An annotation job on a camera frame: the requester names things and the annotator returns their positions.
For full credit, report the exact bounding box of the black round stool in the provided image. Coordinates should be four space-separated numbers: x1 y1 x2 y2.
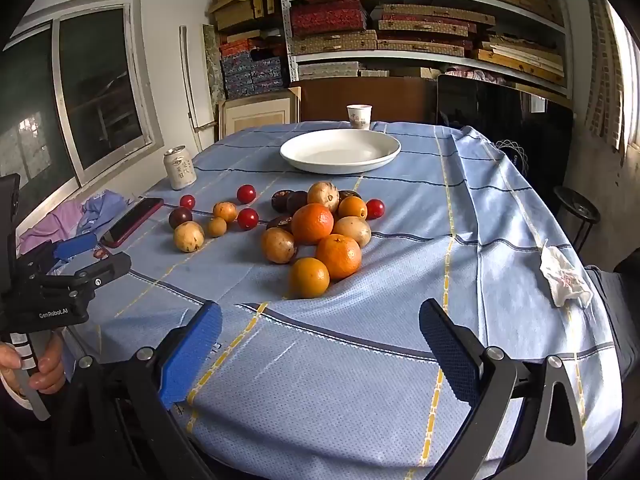
552 186 601 256

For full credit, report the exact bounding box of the patterned beige curtain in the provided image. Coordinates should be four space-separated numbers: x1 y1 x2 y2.
582 0 626 151

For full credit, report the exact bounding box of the white metal shelf rack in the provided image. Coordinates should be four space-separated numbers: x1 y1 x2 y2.
277 0 576 101

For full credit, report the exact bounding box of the crumpled white tissue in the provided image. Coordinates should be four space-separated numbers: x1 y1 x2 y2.
539 239 594 308

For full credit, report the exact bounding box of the person's left hand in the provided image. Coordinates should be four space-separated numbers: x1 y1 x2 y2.
0 332 67 395

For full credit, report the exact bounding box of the purple cloth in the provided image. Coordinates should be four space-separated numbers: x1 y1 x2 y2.
17 199 86 256

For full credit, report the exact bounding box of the black panel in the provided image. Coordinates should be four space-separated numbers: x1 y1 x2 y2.
437 74 573 201

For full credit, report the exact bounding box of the white oval plate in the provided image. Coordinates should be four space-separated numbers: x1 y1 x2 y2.
279 128 402 176

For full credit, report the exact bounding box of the blue checked tablecloth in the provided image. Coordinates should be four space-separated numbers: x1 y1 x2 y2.
60 121 623 480

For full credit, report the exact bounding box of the grey framed window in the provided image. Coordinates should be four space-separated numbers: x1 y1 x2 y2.
0 0 166 241

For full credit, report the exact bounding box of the pink cloth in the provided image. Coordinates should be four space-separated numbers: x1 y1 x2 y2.
450 67 506 83

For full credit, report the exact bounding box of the white paper cup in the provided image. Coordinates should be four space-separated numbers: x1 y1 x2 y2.
346 104 374 131

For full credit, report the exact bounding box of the bright window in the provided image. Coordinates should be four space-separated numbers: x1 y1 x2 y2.
607 0 640 156

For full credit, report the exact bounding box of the shelf with stacked boxes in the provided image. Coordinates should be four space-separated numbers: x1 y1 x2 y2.
287 0 568 83

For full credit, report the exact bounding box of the white leaning strip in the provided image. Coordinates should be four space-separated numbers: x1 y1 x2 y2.
179 25 201 133

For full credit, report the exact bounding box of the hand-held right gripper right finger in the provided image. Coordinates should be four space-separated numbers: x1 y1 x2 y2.
419 298 588 480

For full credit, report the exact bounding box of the stack of blue patterned boxes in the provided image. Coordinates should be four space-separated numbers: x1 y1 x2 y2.
220 40 290 100

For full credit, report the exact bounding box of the grey marble slab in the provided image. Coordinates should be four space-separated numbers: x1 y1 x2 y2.
202 24 226 108

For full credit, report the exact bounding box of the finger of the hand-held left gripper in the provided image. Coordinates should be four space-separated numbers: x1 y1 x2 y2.
47 252 132 291
17 232 98 276

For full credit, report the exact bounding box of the cream drink can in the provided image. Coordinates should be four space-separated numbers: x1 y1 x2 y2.
163 145 198 191

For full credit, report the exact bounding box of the brown board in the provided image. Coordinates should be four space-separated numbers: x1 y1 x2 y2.
290 77 441 123

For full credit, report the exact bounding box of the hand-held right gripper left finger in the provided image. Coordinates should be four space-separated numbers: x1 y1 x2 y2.
50 300 223 480

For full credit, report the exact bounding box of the person's left forearm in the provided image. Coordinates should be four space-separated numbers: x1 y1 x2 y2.
0 372 66 480

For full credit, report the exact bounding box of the small orange mandarin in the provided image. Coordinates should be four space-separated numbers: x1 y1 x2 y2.
338 195 368 221

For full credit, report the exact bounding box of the orange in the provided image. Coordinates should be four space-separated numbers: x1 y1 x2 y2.
315 234 363 281
291 203 335 246
290 257 331 299

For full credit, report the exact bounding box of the light blue cloth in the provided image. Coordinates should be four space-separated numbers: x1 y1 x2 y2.
77 190 136 236

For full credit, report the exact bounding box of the red-cased smartphone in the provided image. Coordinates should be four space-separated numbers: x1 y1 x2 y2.
99 197 165 250

